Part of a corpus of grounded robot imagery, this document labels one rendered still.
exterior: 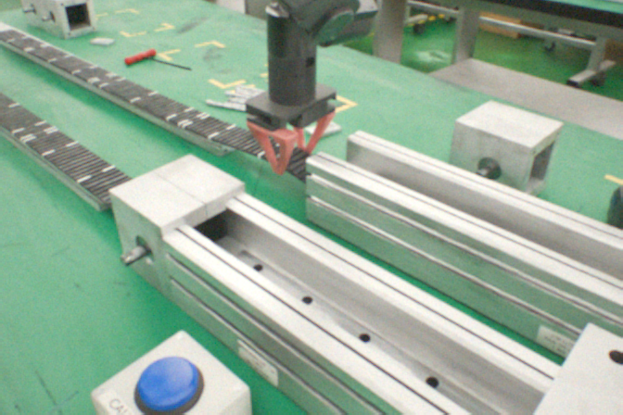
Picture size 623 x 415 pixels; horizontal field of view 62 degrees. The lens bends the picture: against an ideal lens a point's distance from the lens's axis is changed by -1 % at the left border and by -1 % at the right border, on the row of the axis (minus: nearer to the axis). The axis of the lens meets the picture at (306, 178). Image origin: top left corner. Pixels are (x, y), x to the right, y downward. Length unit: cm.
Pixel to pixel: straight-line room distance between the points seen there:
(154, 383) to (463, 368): 22
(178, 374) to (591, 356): 26
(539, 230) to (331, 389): 27
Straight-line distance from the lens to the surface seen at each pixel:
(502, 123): 69
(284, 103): 61
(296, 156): 68
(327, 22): 52
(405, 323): 42
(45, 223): 70
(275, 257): 49
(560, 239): 55
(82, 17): 146
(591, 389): 34
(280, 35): 58
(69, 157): 76
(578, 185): 79
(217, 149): 77
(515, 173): 66
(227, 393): 39
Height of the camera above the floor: 115
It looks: 32 degrees down
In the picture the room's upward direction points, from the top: straight up
